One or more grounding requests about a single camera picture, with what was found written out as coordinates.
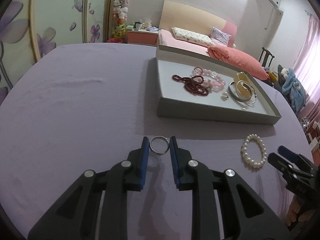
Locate thin silver bangle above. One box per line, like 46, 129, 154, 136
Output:
237, 81, 257, 104

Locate dark red bead necklace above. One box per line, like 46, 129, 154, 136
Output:
171, 74, 210, 97

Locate red waste basket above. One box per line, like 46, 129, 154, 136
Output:
106, 38, 123, 43

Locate bed with pink sheet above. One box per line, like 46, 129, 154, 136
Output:
158, 29, 208, 56

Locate grey cardboard tray box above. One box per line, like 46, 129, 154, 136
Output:
156, 45, 281, 125

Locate lilac patterned pillow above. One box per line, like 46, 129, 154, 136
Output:
210, 27, 231, 46

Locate hanging plush toys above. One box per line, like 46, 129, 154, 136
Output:
111, 0, 129, 39

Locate white pearl bracelet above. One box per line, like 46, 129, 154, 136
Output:
241, 133, 267, 169

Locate yellow jewelry piece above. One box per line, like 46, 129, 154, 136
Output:
233, 72, 254, 100

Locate dark wooden chair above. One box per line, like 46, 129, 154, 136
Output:
258, 47, 275, 68

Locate silver ring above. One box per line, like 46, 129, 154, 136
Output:
149, 135, 171, 155

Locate white air conditioner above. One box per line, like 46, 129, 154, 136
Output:
235, 0, 283, 59

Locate pink bead bracelet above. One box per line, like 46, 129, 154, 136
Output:
191, 66, 227, 93

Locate floral sliding wardrobe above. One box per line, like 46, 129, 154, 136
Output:
1, 0, 111, 100

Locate pink curtain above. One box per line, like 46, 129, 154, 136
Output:
293, 15, 319, 122

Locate blue plush garment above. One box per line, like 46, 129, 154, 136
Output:
281, 68, 306, 115

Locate coral folded quilt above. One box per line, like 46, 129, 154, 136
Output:
207, 45, 270, 81

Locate floral white pillow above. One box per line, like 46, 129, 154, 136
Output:
171, 27, 215, 47

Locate pearl earring with gold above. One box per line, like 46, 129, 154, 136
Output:
221, 92, 229, 101

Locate purple tablecloth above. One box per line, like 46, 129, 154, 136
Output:
1, 43, 312, 236

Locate person's right hand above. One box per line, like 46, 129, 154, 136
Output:
285, 195, 313, 226

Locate grey metal cuff bangle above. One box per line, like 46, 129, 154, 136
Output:
228, 81, 244, 102

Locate beige pink headboard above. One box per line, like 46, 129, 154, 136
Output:
159, 0, 237, 47

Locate pink nightstand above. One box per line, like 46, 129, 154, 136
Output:
125, 30, 158, 47

